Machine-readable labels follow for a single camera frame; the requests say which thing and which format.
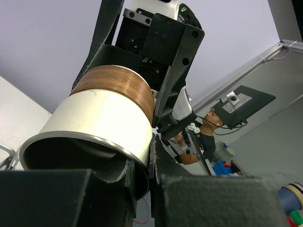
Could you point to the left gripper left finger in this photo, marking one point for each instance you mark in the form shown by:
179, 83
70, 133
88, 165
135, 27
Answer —
69, 198

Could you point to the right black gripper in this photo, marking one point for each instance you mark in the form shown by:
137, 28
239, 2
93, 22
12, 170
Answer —
155, 46

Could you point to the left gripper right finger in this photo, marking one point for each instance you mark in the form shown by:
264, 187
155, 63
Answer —
181, 199

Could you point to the white and wood steel cup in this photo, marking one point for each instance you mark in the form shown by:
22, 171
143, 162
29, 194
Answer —
109, 113

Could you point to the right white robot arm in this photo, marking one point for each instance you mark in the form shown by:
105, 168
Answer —
182, 113

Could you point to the blue plastic bin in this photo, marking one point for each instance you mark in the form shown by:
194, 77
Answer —
222, 168

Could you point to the person in black shirt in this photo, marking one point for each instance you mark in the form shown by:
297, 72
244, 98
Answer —
211, 122

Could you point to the black monitor on mount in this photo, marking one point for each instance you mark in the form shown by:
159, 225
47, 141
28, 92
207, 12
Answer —
236, 106

